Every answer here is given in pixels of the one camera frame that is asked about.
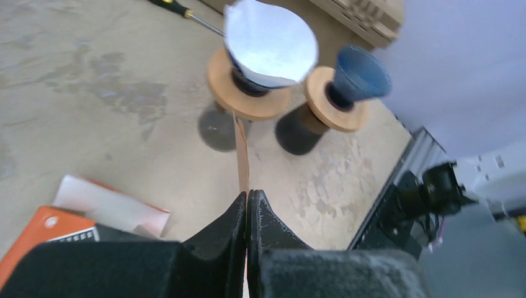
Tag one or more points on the yellow black screwdriver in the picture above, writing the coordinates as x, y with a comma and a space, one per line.
186, 13

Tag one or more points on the blue glass dripper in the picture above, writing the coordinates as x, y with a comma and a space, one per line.
358, 76
248, 85

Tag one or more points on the tan plastic tool case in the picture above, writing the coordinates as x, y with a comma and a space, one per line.
369, 24

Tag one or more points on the red black coffee carafe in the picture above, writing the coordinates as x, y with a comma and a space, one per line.
299, 131

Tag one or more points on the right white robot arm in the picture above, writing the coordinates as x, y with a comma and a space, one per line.
495, 179

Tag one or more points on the white paper coffee filter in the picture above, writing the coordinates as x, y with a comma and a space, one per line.
271, 43

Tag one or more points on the brown paper coffee filter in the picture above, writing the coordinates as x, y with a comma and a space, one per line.
241, 155

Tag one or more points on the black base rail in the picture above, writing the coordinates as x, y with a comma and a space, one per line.
394, 205

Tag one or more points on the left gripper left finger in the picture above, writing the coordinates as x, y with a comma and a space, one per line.
209, 264

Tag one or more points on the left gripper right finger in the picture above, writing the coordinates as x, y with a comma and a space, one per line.
280, 264

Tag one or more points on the grey glass carafe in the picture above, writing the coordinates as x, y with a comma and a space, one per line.
216, 128

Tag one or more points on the orange coffee filter box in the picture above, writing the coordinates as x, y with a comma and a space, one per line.
85, 210

